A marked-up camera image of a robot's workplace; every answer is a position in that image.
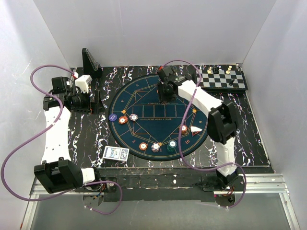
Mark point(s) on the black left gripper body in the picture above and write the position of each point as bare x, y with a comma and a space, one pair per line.
81, 101

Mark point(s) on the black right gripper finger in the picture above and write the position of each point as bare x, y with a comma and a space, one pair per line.
160, 91
170, 98

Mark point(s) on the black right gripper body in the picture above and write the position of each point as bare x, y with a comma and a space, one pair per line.
165, 91

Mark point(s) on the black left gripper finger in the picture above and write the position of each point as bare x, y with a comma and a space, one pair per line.
101, 107
95, 104

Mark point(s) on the purple small blind button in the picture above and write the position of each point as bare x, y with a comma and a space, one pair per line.
112, 117

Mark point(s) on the orange chips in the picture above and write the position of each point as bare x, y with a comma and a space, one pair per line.
184, 129
122, 119

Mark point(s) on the blue white chips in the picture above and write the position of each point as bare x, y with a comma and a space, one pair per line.
133, 117

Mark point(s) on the blue white poker chip stack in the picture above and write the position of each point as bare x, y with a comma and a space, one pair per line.
155, 147

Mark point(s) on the orange poker chip stack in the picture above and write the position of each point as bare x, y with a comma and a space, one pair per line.
143, 146

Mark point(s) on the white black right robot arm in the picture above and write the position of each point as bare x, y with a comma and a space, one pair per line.
222, 121

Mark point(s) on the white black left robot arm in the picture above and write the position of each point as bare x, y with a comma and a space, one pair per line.
57, 172

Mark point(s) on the round blue poker mat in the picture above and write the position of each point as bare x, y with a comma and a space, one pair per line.
156, 122

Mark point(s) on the black card holder stand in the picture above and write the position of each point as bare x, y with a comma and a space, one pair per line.
90, 65

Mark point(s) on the blue playing card box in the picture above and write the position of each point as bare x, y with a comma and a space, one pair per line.
115, 153

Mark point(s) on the green poker chip stack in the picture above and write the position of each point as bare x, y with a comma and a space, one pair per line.
171, 147

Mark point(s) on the black chess piece back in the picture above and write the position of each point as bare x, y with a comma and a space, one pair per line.
216, 69

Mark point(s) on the black chess piece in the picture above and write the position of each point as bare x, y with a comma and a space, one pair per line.
231, 82
216, 69

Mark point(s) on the black white chess board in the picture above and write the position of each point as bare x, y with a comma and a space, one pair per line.
220, 82

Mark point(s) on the white chess piece right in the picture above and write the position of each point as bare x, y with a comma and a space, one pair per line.
228, 70

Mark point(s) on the black chess piece front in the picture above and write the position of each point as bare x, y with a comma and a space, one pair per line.
231, 82

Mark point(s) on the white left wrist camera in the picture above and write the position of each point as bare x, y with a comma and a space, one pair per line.
83, 83

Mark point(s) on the aluminium rail frame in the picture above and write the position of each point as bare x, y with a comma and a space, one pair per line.
170, 202

